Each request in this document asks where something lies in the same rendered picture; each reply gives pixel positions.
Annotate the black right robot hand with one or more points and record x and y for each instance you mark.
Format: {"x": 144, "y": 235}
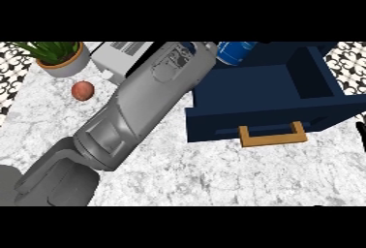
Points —
{"x": 362, "y": 134}

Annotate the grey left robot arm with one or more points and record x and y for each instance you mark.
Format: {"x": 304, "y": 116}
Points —
{"x": 144, "y": 93}

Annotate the navy blue open drawer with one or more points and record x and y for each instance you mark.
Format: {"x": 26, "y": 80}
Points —
{"x": 248, "y": 87}

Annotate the navy blue drawer front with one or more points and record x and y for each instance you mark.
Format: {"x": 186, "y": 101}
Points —
{"x": 214, "y": 124}

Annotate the blue can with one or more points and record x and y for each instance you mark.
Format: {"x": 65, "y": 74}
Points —
{"x": 234, "y": 51}

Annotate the navy blue cabinet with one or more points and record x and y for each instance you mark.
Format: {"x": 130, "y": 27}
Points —
{"x": 281, "y": 53}

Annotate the white boxy appliance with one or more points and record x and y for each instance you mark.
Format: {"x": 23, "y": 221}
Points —
{"x": 114, "y": 58}

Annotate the reddish brown round fruit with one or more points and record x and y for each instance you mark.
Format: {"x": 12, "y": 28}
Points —
{"x": 82, "y": 90}

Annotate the green plant in grey pot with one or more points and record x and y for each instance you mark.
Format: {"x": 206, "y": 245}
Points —
{"x": 64, "y": 66}

